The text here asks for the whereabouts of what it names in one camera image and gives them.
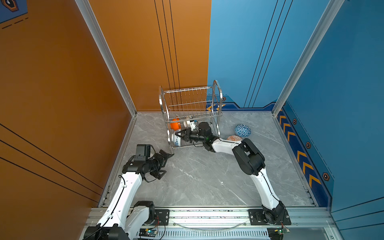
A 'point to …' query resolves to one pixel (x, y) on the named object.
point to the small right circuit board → (280, 231)
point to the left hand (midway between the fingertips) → (170, 159)
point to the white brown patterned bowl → (185, 124)
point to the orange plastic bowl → (175, 126)
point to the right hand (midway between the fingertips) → (175, 135)
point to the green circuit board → (148, 232)
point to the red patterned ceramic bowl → (234, 138)
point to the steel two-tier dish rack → (204, 104)
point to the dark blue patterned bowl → (242, 130)
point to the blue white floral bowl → (176, 140)
